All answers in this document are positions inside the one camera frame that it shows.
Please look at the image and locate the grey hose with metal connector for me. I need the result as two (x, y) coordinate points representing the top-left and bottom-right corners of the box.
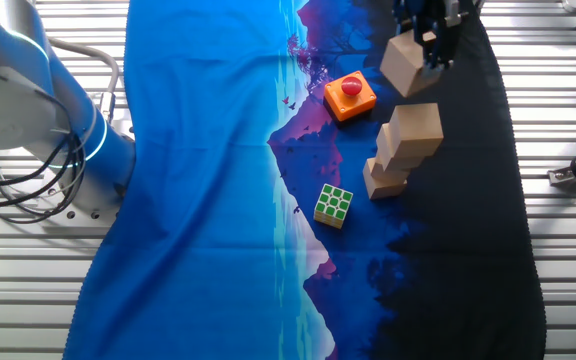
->
(50, 37), (122, 124)

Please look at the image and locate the orange square base block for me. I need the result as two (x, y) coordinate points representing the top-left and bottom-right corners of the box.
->
(323, 70), (378, 123)

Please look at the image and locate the Rubik's cube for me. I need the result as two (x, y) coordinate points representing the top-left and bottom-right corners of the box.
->
(313, 183), (355, 230)

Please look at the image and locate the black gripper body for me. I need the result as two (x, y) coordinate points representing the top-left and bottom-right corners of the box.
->
(405, 0), (471, 32)

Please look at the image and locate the blue mountain print cloth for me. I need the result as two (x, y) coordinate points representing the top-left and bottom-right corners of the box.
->
(62, 0), (548, 360)

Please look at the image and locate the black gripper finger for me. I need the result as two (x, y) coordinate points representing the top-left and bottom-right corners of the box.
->
(415, 22), (456, 72)
(391, 0), (418, 33)

